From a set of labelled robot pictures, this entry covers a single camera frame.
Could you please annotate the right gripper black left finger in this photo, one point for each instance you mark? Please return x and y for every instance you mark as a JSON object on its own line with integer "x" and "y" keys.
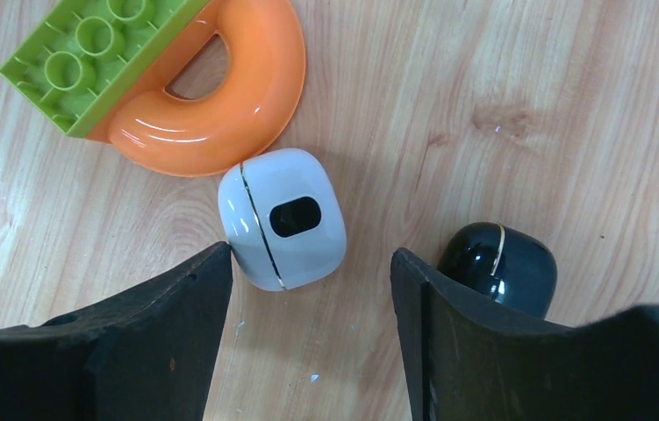
{"x": 146, "y": 353}

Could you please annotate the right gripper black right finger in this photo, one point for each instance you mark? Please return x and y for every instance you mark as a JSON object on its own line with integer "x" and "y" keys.
{"x": 467, "y": 357}

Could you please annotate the white earbud charging case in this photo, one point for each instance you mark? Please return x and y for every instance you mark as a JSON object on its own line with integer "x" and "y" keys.
{"x": 282, "y": 219}

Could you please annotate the orange green toy block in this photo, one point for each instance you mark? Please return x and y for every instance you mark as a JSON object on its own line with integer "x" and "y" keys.
{"x": 100, "y": 70}

